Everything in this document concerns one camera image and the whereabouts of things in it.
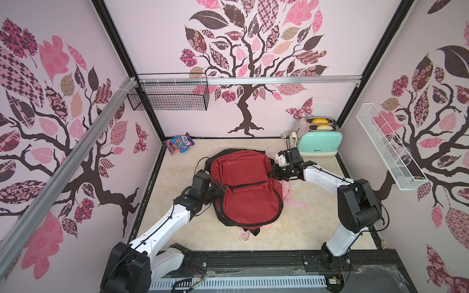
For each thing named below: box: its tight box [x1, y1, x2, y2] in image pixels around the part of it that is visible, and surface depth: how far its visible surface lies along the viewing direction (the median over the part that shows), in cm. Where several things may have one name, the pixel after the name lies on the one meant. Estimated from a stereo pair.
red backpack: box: [210, 149, 284, 228], surface depth 87 cm
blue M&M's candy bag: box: [170, 135, 190, 154], surface depth 116 cm
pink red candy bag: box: [164, 139, 179, 156], surface depth 116 cm
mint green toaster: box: [296, 115, 344, 157], surface depth 105 cm
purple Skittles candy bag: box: [180, 131, 195, 148], surface depth 120 cm
